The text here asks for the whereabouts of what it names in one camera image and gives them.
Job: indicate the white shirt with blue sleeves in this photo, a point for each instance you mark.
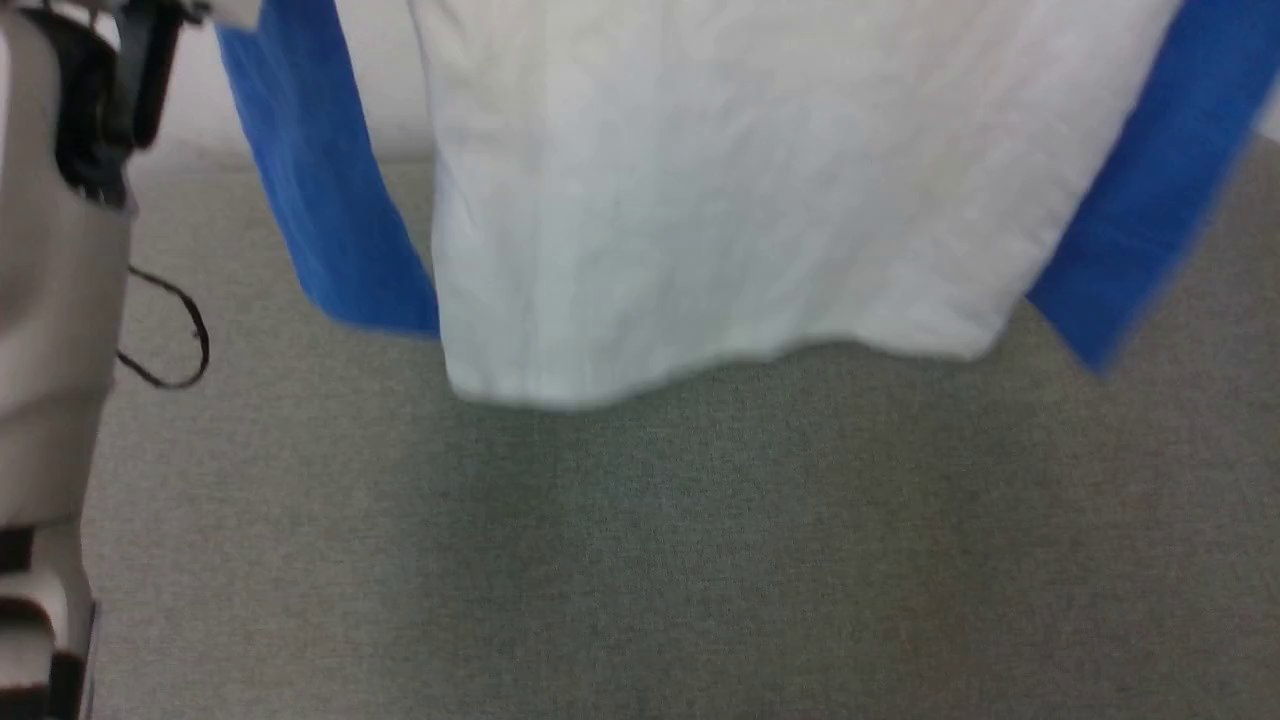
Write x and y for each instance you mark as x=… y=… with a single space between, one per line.
x=720 y=200

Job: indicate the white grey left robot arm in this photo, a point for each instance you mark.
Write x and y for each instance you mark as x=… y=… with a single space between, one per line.
x=50 y=350

